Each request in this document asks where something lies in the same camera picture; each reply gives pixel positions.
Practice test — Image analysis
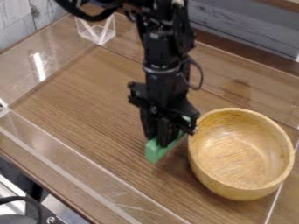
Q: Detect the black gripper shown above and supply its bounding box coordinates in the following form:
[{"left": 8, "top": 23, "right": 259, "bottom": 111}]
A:
[{"left": 127, "top": 67, "right": 201, "bottom": 147}]

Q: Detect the green rectangular block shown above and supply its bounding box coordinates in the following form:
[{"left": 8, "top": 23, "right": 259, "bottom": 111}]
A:
[{"left": 144, "top": 115, "right": 192, "bottom": 165}]

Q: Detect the brown wooden bowl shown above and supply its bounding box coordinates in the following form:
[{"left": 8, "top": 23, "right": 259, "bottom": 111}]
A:
[{"left": 188, "top": 108, "right": 295, "bottom": 201}]

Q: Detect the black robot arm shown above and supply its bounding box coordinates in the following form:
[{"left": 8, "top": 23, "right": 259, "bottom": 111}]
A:
[{"left": 123, "top": 0, "right": 200, "bottom": 147}]

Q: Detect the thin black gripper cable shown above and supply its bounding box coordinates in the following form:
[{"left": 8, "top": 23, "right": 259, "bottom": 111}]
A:
[{"left": 181, "top": 55, "right": 204, "bottom": 91}]

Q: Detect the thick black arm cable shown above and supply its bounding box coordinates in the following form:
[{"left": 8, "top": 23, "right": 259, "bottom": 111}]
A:
[{"left": 52, "top": 0, "right": 121, "bottom": 23}]

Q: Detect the black cable bottom left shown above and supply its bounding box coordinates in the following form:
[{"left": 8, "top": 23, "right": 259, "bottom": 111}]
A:
[{"left": 0, "top": 196, "right": 43, "bottom": 224}]

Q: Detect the black metal base plate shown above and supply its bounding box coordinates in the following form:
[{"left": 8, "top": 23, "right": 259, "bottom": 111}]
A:
[{"left": 24, "top": 195, "right": 67, "bottom": 224}]

